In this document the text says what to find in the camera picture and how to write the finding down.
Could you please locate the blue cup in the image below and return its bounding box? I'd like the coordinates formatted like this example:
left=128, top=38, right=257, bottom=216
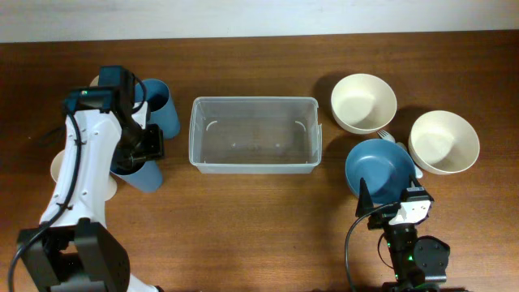
left=142, top=79, right=181, bottom=139
left=110, top=161, right=163, bottom=193

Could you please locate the white plastic fork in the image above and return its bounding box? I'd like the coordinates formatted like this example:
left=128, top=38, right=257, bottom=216
left=377, top=130, right=423, bottom=178

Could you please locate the blue bowl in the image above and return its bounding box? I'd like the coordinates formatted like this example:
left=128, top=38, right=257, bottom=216
left=345, top=139, right=416, bottom=204

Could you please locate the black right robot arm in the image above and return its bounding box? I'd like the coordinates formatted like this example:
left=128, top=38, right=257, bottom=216
left=355, top=176, right=450, bottom=291

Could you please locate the cream bowl at back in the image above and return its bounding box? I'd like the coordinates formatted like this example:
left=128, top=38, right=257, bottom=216
left=330, top=73, right=397, bottom=135

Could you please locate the cream bowl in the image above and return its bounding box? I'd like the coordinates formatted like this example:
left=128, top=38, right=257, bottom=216
left=408, top=110, right=480, bottom=175
left=330, top=73, right=397, bottom=135

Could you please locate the cream cup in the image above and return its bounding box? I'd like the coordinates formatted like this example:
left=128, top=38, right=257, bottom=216
left=50, top=150, right=118, bottom=201
left=90, top=75, right=99, bottom=87

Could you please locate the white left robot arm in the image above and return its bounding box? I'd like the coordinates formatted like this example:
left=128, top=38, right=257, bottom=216
left=7, top=66, right=164, bottom=291

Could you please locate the cream bowl at right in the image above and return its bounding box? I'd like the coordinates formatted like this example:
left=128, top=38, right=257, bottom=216
left=408, top=110, right=480, bottom=175

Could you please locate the clear plastic storage container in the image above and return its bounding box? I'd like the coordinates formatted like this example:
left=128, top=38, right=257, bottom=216
left=189, top=97, right=323, bottom=174

